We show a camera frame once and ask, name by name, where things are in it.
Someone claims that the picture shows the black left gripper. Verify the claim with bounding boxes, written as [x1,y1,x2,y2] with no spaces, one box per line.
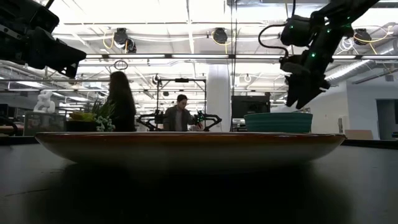
[0,24,87,79]

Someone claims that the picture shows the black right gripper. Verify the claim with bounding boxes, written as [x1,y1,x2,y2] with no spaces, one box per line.
[279,52,331,110]

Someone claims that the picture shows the teal ribbed bowl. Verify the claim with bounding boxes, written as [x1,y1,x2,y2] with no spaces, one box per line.
[243,112,314,134]

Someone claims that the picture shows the black monitor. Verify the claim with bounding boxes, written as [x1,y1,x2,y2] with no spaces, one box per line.
[231,95,272,119]

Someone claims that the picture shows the thin black vertical pole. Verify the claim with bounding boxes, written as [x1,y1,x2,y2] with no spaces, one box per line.
[231,0,238,132]

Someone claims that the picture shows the potted succulent plant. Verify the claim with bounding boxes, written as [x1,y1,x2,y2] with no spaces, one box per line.
[65,98,117,133]

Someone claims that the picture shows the dark transparent bin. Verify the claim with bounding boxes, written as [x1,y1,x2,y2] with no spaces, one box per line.
[24,111,67,137]

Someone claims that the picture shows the person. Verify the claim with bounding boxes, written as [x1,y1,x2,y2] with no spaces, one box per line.
[106,70,137,133]
[162,94,205,132]

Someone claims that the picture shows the cardboard box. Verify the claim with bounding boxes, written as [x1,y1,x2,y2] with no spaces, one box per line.
[344,129,374,141]

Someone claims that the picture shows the white building column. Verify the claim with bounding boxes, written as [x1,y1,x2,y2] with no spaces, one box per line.
[206,63,233,132]

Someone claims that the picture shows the wooden bar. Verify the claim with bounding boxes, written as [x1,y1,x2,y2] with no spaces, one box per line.
[0,124,25,136]

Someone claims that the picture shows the long ceiling light bar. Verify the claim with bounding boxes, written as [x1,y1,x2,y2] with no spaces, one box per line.
[85,54,398,60]

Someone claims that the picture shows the brown-rimmed ceramic plate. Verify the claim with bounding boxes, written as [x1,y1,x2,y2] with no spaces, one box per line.
[34,131,347,166]

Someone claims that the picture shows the white wall box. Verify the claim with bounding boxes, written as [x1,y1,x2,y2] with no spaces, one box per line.
[338,115,351,136]

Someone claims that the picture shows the silver ventilation duct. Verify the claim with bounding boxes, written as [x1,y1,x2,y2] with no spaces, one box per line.
[325,58,398,87]

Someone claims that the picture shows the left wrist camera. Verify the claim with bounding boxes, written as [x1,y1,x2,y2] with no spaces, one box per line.
[0,0,60,34]

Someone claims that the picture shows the black hanging cable reel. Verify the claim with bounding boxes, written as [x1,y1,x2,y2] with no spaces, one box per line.
[353,28,373,46]
[212,27,229,45]
[113,27,137,54]

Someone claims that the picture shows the black aluminium table frame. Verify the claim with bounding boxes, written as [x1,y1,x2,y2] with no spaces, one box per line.
[0,135,398,150]

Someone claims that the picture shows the black neighbour station frame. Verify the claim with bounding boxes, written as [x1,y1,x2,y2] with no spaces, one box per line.
[155,77,208,132]

